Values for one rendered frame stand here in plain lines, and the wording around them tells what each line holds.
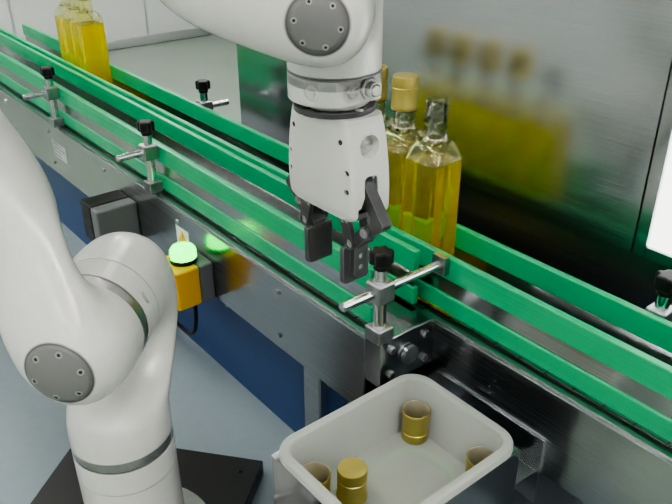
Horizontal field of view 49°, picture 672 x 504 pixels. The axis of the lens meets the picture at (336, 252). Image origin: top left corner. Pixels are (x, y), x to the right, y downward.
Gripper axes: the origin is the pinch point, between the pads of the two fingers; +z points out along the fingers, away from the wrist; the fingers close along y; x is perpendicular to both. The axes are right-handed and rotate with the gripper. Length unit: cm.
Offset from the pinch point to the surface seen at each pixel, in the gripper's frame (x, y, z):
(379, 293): -9.4, 3.4, 10.2
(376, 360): -10.1, 4.4, 20.8
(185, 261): -6, 46, 23
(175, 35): -297, 595, 117
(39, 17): -176, 599, 85
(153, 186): -11, 63, 17
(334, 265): -12.0, 14.9, 12.3
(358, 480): 1.9, -5.9, 25.3
